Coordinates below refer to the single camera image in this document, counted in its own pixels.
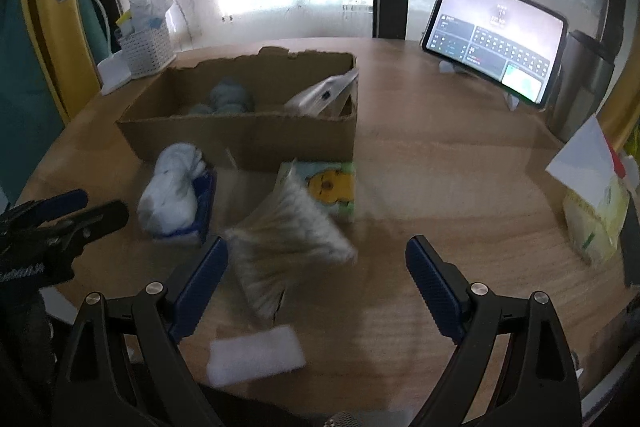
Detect yellow green packet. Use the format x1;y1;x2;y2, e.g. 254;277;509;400
562;177;631;265

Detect clear plastic packet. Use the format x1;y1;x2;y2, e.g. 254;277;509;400
284;69;360;118

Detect yellow cartoon tissue pack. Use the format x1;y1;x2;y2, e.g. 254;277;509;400
277;161;357;223

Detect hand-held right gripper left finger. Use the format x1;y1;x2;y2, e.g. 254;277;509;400
52;234;231;427

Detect cotton swab bag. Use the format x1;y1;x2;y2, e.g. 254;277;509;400
225;159;358;320

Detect tablet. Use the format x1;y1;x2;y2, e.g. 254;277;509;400
421;0;569;108

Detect crumpled white wrappers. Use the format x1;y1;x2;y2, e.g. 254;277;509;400
127;0;173;30

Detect grey socks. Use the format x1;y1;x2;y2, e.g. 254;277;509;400
190;77;257;115

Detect white tablet stand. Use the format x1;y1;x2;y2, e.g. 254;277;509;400
439;59;523;112

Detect white socks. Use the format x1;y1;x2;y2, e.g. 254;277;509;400
137;143;208;233

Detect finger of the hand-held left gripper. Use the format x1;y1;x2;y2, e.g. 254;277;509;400
0;188;90;233
47;200;130;258

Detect white desk lamp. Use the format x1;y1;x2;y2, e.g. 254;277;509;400
54;0;133;96

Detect white perforated basket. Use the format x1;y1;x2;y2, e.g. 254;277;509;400
116;24;177;80

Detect white cotton pad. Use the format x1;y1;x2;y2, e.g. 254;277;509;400
207;326;307;389

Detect cardboard box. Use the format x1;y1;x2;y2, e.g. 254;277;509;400
116;47;360;172

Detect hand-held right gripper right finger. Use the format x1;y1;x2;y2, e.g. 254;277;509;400
405;234;586;427

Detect steel tumbler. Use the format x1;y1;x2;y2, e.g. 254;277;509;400
545;29;615;142

